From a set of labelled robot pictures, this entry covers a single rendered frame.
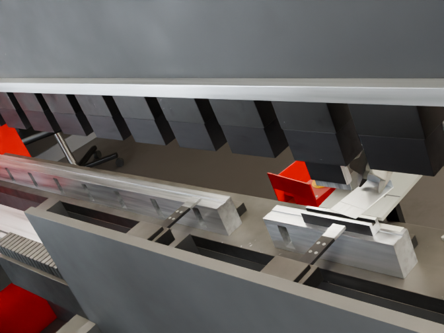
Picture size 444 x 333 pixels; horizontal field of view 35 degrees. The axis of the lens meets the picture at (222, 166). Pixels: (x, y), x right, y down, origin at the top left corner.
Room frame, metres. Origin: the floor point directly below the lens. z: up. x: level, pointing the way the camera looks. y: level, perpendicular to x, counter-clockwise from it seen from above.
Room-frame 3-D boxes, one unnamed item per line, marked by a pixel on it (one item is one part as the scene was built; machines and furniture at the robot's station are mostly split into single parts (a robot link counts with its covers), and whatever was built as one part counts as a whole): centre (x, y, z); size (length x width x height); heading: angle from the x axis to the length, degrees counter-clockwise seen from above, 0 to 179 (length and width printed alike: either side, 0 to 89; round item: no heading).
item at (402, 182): (1.43, -0.33, 1.00); 0.26 x 0.18 x 0.01; 125
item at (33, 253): (1.74, 0.56, 1.02); 0.44 x 0.06 x 0.04; 35
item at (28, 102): (2.31, 0.47, 1.26); 0.15 x 0.09 x 0.17; 35
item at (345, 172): (1.34, -0.21, 1.13); 0.10 x 0.02 x 0.10; 35
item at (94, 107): (1.98, 0.24, 1.26); 0.15 x 0.09 x 0.17; 35
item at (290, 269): (1.24, -0.08, 1.01); 0.26 x 0.12 x 0.05; 125
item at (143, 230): (1.65, 0.20, 1.01); 0.26 x 0.12 x 0.05; 125
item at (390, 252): (1.39, -0.18, 0.92); 0.39 x 0.06 x 0.10; 35
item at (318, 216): (1.36, -0.20, 0.98); 0.20 x 0.03 x 0.03; 35
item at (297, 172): (1.94, -0.24, 0.75); 0.20 x 0.16 x 0.18; 28
